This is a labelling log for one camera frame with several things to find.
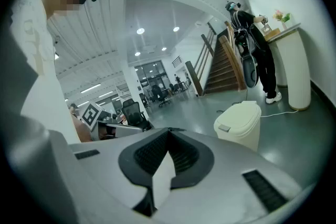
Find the glass entrance doors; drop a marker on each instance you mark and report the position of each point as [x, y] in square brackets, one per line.
[153, 76]

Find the wooden box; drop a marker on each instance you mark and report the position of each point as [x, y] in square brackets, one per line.
[271, 34]

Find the person's left forearm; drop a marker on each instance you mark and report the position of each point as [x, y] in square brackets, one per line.
[82, 131]

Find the white lidded waste bin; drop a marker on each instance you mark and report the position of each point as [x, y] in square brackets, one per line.
[239, 128]

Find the white curved counter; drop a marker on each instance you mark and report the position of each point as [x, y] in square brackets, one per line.
[298, 73]

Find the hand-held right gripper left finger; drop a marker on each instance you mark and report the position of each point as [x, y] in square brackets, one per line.
[105, 165]

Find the vase of flowers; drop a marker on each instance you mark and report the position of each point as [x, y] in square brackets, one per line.
[283, 19]

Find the black mesh office chair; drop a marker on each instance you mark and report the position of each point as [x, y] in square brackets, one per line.
[134, 112]

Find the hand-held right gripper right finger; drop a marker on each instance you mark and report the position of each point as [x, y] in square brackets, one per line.
[223, 178]

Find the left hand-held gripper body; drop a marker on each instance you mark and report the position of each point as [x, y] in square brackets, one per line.
[90, 115]

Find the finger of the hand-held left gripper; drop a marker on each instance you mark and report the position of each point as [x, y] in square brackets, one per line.
[126, 129]

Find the wooden staircase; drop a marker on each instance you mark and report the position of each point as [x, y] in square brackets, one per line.
[220, 68]

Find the person's white t-shirt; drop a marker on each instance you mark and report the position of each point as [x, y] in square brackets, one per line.
[44, 91]

